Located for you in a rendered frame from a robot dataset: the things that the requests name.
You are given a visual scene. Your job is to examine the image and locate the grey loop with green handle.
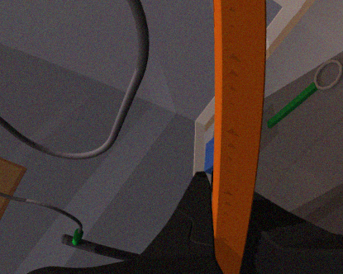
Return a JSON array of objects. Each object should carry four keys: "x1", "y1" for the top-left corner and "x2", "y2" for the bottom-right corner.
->
[{"x1": 267, "y1": 60, "x2": 343, "y2": 128}]

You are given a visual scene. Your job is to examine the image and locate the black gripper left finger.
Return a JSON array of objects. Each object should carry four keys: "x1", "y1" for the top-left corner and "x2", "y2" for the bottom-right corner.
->
[{"x1": 26, "y1": 171, "x2": 223, "y2": 274}]

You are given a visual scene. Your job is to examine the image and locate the blue rectangular block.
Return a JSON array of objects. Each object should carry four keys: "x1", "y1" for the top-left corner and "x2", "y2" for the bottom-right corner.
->
[{"x1": 204, "y1": 137, "x2": 214, "y2": 174}]

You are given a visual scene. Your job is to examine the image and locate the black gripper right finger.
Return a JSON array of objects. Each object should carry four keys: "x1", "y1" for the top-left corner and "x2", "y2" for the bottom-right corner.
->
[{"x1": 240, "y1": 191, "x2": 343, "y2": 274}]

